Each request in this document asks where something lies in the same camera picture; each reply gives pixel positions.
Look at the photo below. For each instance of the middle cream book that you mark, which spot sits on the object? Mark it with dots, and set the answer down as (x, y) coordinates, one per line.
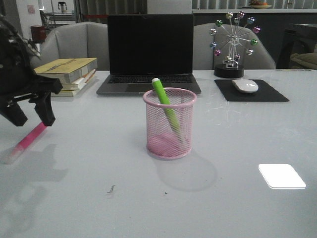
(74, 85)

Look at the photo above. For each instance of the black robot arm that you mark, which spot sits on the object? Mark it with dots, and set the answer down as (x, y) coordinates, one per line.
(14, 49)

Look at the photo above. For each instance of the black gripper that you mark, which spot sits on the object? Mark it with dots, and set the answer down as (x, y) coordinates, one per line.
(17, 83)

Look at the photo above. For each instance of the bottom cream book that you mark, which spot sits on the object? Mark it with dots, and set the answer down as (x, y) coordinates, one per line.
(72, 93)

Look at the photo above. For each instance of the left grey armchair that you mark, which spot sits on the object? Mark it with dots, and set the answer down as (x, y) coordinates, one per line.
(79, 40)

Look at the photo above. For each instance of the dark grey open laptop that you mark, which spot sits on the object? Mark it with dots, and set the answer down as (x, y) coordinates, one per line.
(146, 46)

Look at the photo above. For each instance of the pink mesh pen holder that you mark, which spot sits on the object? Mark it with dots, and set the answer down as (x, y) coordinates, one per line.
(169, 126)

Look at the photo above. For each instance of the pink highlighter pen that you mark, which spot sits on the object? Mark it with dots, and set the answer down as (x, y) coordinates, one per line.
(25, 142)

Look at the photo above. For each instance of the red trash bin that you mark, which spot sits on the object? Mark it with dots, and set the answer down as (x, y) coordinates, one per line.
(38, 33)

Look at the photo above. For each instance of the grey armchair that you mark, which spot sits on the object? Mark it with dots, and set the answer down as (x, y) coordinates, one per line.
(79, 40)
(203, 58)

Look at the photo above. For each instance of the cream book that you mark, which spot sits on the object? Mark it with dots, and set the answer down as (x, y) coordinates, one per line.
(74, 85)
(72, 93)

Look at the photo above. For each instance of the fruit bowl on counter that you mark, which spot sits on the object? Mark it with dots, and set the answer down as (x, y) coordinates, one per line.
(258, 4)

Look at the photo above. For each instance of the top yellow book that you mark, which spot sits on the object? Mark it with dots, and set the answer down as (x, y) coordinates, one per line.
(67, 70)

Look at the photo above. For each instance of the green highlighter pen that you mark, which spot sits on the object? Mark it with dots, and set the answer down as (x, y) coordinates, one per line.
(164, 101)

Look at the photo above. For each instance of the white box behind laptop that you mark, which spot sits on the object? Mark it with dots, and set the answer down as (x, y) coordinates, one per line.
(169, 6)

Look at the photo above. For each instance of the right grey armchair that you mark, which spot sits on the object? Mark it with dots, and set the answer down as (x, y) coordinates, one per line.
(203, 58)

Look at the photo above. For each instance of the ferris wheel desk ornament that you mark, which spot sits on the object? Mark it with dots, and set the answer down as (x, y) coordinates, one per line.
(230, 66)

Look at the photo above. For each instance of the white computer mouse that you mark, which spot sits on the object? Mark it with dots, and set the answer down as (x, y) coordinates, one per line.
(245, 85)

